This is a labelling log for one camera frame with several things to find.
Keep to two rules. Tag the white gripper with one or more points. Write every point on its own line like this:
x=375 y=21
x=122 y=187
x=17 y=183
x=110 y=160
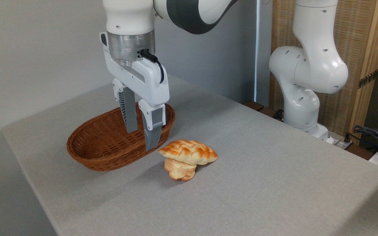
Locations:
x=153 y=82

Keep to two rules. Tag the braided golden bread loaf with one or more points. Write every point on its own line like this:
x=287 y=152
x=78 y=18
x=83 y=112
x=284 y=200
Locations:
x=189 y=151

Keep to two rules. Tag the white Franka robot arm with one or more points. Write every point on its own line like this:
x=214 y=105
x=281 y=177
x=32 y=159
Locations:
x=126 y=16

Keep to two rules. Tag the round golden bread roll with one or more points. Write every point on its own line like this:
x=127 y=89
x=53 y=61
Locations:
x=179 y=170

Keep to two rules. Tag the brown wicker basket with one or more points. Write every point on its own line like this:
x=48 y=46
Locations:
x=97 y=141

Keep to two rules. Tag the dark wooden base block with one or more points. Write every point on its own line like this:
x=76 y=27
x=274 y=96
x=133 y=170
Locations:
x=254 y=105
x=269 y=112

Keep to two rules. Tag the wooden woven folding screen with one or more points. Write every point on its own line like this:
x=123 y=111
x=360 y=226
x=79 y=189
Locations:
x=349 y=32

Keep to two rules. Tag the dark metal screen hinge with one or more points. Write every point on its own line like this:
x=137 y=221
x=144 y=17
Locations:
x=367 y=79

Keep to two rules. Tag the white vertical wall post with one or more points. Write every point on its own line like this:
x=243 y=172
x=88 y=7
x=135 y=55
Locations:
x=263 y=49

